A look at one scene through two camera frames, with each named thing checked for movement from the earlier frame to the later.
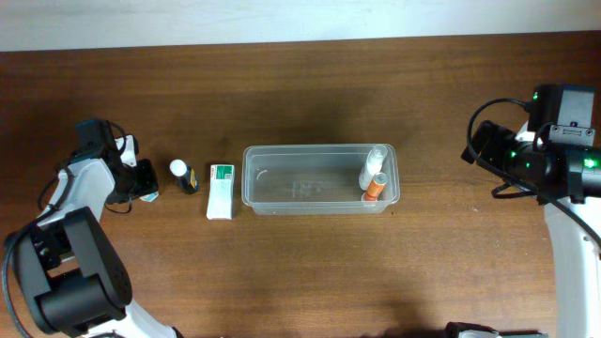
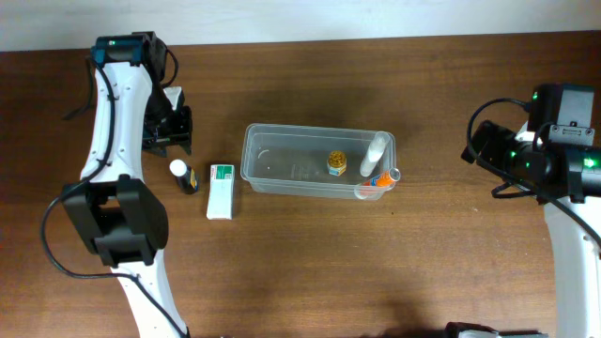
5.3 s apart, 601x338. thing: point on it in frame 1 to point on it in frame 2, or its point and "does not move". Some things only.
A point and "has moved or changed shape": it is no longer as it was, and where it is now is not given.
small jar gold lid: (149, 197) has moved or changed shape
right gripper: (500, 139) does not move
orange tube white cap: (376, 186) to (385, 179)
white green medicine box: (220, 206) does not move
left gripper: (149, 182) to (181, 135)
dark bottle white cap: (186, 176) does not move
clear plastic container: (320, 179) has moved or changed shape
